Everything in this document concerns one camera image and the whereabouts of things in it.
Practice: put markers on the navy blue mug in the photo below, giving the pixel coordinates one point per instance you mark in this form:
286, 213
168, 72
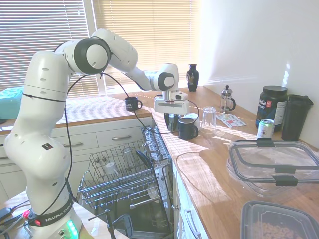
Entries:
185, 130

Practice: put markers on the grey container with cereal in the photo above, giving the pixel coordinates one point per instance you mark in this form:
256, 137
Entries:
251, 211

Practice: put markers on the teal cap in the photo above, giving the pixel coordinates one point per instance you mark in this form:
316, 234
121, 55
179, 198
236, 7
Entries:
11, 102

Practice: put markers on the clear container black-trimmed lid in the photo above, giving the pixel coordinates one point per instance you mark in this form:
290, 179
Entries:
261, 179

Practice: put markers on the white drawer cabinet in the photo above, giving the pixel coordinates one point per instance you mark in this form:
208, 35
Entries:
99, 132

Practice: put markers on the white cabinet under counter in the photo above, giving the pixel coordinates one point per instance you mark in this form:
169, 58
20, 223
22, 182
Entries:
182, 199

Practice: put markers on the black mug white print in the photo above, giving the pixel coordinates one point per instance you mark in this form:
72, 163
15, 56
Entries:
132, 103

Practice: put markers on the dishwasher cutlery tray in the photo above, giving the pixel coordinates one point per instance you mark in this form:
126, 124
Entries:
154, 142

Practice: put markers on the dark decorated vase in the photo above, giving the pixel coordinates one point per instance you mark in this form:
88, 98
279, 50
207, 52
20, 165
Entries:
192, 79

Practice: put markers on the tall clear glass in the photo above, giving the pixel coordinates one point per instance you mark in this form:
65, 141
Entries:
127, 156

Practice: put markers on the clear drinking glass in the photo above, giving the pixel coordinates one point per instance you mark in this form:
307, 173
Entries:
208, 119

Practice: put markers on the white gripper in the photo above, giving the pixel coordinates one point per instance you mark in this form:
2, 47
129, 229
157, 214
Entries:
172, 106

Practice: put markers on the colourful printed card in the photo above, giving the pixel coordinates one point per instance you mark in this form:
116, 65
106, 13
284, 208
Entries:
231, 120

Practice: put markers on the black shaker bottle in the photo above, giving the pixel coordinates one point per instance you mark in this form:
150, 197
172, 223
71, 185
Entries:
295, 119

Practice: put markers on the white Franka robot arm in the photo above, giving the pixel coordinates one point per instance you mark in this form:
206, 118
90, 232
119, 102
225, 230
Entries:
42, 104

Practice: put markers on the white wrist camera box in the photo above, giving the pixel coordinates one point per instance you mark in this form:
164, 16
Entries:
180, 95

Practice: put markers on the black protein powder tub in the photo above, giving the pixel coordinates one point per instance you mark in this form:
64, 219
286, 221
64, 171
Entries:
271, 107

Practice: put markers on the white mug in rack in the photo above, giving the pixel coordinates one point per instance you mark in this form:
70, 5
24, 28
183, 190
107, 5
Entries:
109, 168

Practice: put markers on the glass French press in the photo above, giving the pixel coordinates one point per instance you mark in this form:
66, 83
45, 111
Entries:
226, 102

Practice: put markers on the black kitchen utensil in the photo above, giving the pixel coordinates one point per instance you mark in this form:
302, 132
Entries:
144, 159

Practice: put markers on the red knob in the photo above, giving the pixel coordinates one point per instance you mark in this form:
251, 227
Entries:
25, 214

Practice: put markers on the white green drink can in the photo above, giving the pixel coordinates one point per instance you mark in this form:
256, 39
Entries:
265, 129

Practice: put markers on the wide window blind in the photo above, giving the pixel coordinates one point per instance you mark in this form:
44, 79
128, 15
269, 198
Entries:
154, 30

